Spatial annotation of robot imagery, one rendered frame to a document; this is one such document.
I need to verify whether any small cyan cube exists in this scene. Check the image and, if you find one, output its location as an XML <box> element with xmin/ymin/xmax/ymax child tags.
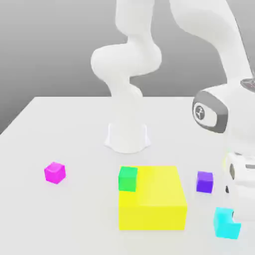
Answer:
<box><xmin>213</xmin><ymin>207</ymin><xmax>242</xmax><ymax>240</ymax></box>

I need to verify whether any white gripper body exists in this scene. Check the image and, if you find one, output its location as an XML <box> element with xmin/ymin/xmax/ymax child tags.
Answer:
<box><xmin>229</xmin><ymin>184</ymin><xmax>255</xmax><ymax>223</ymax></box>

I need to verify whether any small purple cube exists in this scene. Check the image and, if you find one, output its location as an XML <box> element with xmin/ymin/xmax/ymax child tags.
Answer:
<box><xmin>196</xmin><ymin>170</ymin><xmax>214</xmax><ymax>194</ymax></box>

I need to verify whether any small green cube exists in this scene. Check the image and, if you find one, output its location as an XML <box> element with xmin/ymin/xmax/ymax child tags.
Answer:
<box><xmin>118</xmin><ymin>166</ymin><xmax>138</xmax><ymax>193</ymax></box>

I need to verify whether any small magenta cube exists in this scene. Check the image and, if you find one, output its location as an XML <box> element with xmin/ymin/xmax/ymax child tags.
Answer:
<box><xmin>44</xmin><ymin>161</ymin><xmax>67</xmax><ymax>185</ymax></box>

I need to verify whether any large yellow box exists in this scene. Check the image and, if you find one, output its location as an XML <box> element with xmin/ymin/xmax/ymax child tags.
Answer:
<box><xmin>119</xmin><ymin>165</ymin><xmax>188</xmax><ymax>231</ymax></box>

